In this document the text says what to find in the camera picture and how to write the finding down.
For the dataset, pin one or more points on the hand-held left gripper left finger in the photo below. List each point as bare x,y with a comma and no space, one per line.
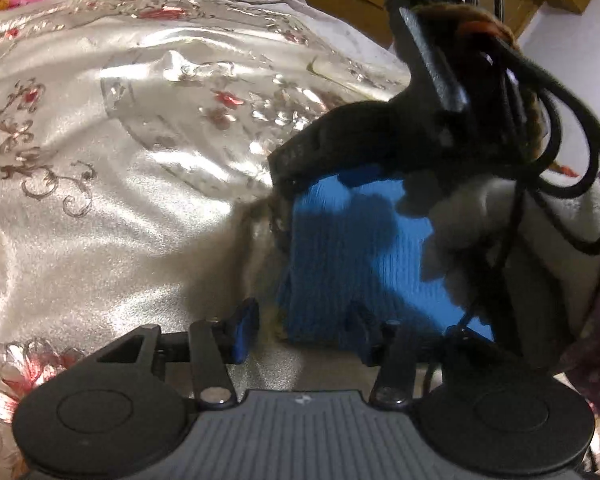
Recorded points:
242,332

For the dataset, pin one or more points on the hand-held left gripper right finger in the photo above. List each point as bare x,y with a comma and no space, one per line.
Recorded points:
360,332

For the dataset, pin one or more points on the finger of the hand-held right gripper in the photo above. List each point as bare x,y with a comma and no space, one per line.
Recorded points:
295,155

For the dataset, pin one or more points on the blue ribbed knit sweater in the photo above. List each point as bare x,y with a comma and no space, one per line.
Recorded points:
340,260

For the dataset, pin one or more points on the person's right hand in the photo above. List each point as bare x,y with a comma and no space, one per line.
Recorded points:
545,260

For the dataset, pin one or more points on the satin floral bedspread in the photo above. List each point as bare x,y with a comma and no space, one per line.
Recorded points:
130,210

